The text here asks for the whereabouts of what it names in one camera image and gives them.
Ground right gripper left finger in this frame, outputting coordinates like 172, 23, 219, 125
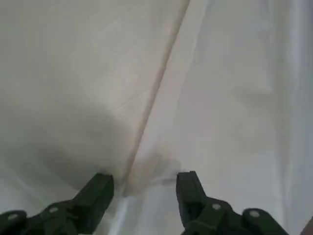
0, 172, 115, 235

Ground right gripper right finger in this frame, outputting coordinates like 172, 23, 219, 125
176, 170, 290, 235

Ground cream tablecloth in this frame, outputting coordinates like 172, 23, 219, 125
0, 0, 313, 235

